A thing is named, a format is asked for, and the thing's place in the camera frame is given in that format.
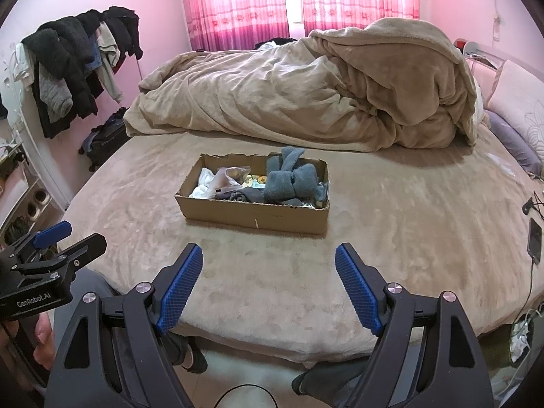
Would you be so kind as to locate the black smartphone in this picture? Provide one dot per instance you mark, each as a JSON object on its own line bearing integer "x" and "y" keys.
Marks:
{"x": 535, "y": 238}

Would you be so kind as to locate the grey sock bundle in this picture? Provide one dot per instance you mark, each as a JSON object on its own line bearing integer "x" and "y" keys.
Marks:
{"x": 293, "y": 180}

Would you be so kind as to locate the clear plastic snack bag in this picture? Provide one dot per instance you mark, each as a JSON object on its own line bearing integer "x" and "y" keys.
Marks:
{"x": 231, "y": 178}

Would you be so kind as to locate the dark clothes heap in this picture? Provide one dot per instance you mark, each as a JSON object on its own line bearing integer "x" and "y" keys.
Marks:
{"x": 274, "y": 43}

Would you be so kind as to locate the grey hanging sweater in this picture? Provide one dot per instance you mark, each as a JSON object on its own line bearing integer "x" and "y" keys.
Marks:
{"x": 55, "y": 93}

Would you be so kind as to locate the person's left hand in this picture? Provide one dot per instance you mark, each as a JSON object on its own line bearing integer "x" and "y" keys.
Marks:
{"x": 42, "y": 338}

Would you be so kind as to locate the pair of light shoes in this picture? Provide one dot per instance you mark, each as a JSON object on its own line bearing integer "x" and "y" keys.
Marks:
{"x": 36, "y": 204}

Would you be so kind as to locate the colourful printed snack packet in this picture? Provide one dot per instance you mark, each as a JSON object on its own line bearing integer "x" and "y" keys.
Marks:
{"x": 256, "y": 182}

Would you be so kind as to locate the metal bed headboard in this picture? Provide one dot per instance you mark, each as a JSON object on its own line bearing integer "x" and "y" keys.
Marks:
{"x": 478, "y": 51}

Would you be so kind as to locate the pink flowered curtain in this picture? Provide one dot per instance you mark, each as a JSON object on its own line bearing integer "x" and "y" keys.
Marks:
{"x": 361, "y": 0}
{"x": 233, "y": 8}

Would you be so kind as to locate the purple pillow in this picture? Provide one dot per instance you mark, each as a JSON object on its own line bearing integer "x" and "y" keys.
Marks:
{"x": 512, "y": 140}

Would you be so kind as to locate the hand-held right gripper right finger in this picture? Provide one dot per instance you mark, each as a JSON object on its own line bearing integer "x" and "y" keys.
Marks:
{"x": 357, "y": 291}

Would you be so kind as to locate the cluttered bedside table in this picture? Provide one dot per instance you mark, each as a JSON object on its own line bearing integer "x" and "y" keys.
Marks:
{"x": 527, "y": 340}

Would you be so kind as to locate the pink flower-print pillow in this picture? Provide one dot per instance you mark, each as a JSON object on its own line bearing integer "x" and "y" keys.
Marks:
{"x": 516, "y": 93}

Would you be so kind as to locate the white shoe rack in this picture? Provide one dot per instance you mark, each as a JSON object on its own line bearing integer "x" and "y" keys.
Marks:
{"x": 29, "y": 187}

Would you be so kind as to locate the black suitcase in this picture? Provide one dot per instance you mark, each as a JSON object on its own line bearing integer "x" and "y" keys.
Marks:
{"x": 106, "y": 140}

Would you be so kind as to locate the white sock bundle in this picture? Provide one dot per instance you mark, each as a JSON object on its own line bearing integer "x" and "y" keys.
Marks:
{"x": 204, "y": 185}

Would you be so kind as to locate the beige hanging shirt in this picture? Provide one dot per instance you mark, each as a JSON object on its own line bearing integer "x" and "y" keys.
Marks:
{"x": 108, "y": 55}

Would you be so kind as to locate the dark grey cloth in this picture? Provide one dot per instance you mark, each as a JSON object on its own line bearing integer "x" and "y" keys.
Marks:
{"x": 244, "y": 195}

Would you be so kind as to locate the black hanging coat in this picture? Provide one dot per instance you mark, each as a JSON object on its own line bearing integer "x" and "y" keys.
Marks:
{"x": 123, "y": 29}

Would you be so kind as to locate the blue jeans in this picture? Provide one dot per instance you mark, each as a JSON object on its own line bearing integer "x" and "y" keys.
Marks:
{"x": 93, "y": 61}

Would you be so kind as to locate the beige fleece duvet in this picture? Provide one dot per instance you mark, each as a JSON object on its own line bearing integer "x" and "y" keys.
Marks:
{"x": 289, "y": 93}

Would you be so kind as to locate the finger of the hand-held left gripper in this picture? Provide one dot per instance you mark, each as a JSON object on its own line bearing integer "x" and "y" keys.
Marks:
{"x": 53, "y": 233}
{"x": 78, "y": 250}

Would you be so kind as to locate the bed with beige sheet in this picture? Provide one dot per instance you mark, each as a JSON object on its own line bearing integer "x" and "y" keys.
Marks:
{"x": 272, "y": 255}

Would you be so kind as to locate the cardboard box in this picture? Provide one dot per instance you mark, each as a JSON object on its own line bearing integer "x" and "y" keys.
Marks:
{"x": 255, "y": 216}

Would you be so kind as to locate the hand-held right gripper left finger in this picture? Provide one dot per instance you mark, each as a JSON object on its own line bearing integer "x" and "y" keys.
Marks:
{"x": 180, "y": 291}

